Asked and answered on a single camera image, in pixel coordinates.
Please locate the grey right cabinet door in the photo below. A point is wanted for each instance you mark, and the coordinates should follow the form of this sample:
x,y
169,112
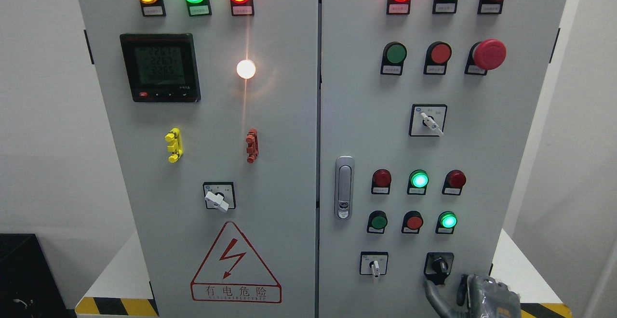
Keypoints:
x,y
367,115

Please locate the yellow terminal connector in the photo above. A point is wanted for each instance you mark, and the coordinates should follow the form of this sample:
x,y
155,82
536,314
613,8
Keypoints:
x,y
175,147

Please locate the green illuminated button lower right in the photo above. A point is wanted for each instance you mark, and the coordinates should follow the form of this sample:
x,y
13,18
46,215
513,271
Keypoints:
x,y
446,223

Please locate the green push button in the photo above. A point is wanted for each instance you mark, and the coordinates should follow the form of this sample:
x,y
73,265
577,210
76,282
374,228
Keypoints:
x,y
377,222
394,55

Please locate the white selector switch upper right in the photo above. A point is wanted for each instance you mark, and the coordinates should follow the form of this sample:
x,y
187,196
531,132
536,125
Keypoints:
x,y
427,120

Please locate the red danger warning sticker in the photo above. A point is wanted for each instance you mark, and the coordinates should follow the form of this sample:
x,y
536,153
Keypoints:
x,y
233,271

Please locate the white lit indicator lamp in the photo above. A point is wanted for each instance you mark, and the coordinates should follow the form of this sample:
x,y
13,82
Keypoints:
x,y
246,69

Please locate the green push button upper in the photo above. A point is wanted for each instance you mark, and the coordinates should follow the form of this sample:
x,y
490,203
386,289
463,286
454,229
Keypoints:
x,y
394,55

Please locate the red emergency stop button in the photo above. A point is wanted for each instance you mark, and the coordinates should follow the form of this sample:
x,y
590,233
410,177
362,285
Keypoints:
x,y
484,56

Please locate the dark red indicator light left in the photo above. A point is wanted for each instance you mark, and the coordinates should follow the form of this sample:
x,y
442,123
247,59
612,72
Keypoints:
x,y
381,182

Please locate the black box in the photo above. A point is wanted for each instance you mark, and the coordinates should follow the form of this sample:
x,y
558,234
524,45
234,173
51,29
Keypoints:
x,y
27,287

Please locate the black rotary knob switch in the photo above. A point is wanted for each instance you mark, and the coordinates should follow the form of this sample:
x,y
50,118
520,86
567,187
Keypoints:
x,y
438,266

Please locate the white selector switch lower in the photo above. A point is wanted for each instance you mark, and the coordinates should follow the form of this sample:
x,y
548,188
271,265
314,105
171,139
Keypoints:
x,y
373,264

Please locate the silver door handle lock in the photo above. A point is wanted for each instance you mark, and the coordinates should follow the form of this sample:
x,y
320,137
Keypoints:
x,y
344,169

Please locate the red push button upper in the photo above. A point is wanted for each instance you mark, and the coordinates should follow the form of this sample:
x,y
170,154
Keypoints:
x,y
437,57

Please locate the grey cabinet door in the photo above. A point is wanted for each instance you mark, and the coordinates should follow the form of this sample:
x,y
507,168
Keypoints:
x,y
367,115
275,196

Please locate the green lit indicator middle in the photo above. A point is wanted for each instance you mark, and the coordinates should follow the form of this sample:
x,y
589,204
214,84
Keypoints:
x,y
417,182

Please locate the red push button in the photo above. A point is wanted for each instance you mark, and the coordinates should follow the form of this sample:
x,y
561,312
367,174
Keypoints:
x,y
412,222
437,57

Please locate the green push button lower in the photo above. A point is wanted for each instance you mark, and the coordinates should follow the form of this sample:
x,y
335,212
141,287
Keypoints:
x,y
377,222

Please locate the white selector switch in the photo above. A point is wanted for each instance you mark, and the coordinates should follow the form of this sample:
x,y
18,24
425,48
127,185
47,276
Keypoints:
x,y
427,120
373,264

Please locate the black digital power meter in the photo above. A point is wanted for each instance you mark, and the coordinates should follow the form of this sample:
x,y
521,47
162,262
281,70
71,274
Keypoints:
x,y
161,67

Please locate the white selector switch left door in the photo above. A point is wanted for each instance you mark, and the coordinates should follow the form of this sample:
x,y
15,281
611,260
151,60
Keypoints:
x,y
219,196

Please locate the grey left cabinet door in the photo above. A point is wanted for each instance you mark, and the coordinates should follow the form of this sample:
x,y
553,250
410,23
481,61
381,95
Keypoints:
x,y
275,196

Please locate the red push button lower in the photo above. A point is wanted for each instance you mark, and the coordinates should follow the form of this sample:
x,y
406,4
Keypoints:
x,y
412,222

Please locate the red terminal connector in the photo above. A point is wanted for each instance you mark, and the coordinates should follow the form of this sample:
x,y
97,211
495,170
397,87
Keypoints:
x,y
252,145

